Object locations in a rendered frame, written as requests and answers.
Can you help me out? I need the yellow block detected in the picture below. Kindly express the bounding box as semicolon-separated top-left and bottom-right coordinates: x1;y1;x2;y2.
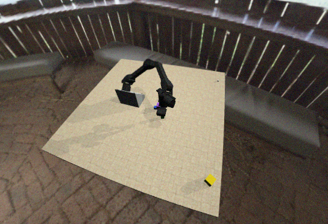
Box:
204;174;216;187

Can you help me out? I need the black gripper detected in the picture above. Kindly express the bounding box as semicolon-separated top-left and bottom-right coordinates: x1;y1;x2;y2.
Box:
156;100;167;117

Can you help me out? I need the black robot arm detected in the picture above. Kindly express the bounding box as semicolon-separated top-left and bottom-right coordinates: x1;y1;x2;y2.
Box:
121;58;176;108

